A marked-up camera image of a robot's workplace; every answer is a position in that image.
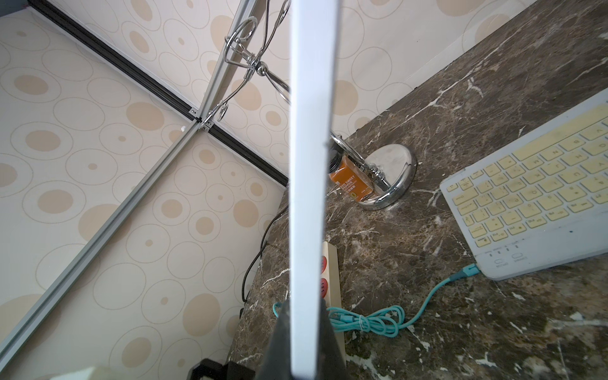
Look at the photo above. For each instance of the white wireless keyboard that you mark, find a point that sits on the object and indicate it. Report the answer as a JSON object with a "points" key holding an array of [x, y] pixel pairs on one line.
{"points": [[540, 201], [314, 35]]}

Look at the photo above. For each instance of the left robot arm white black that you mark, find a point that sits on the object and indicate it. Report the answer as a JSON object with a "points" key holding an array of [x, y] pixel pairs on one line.
{"points": [[206, 369]]}

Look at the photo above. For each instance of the horizontal aluminium frame bar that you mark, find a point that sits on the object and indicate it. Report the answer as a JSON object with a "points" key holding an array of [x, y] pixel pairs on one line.
{"points": [[242, 26]]}

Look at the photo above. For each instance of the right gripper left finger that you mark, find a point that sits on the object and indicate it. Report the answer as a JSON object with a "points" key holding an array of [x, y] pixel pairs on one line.
{"points": [[277, 358]]}

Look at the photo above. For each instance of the chrome mug tree stand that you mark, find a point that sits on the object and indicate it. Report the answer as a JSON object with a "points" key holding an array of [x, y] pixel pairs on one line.
{"points": [[391, 168]]}

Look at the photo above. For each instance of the beige power strip red sockets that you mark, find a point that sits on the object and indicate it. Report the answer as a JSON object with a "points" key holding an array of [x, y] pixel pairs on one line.
{"points": [[330, 278]]}

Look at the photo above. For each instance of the amber bottle black cap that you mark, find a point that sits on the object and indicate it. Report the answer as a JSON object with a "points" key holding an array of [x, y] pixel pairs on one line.
{"points": [[346, 175]]}

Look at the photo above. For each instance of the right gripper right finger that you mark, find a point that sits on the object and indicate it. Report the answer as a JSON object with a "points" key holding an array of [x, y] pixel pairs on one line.
{"points": [[331, 364]]}

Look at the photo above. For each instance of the left diagonal aluminium frame bar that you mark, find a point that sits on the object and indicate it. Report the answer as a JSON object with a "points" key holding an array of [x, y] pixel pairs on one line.
{"points": [[69, 276]]}

